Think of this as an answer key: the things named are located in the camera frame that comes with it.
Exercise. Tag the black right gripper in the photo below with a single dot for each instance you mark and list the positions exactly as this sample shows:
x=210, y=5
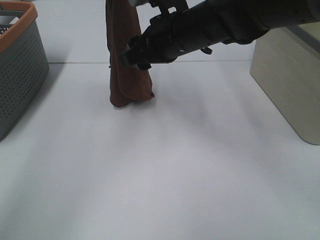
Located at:
x=157, y=44

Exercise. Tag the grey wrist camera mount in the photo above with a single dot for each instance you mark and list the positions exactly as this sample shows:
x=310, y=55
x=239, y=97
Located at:
x=163, y=5

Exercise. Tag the grey perforated basket orange rim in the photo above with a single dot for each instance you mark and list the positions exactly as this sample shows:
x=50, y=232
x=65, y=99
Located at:
x=23, y=62

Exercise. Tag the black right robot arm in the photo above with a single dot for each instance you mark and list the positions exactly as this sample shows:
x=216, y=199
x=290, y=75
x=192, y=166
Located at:
x=179, y=29

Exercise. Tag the beige basket grey rim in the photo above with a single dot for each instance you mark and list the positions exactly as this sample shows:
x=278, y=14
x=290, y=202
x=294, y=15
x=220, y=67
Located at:
x=286, y=65

